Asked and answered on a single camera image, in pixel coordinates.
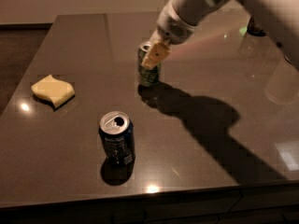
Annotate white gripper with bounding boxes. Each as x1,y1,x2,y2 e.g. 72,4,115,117
141,0,198,70

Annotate green soda can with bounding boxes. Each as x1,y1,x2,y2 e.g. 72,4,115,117
137,41,161,87

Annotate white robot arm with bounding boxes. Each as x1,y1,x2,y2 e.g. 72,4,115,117
142,0,299,69

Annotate blue pepsi can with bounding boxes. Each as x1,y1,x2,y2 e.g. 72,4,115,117
99,111,135,166

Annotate black mesh basket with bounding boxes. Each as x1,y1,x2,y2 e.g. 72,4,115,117
247,17,266,36

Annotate yellow sponge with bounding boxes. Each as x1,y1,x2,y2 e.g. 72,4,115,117
31,75,75,108

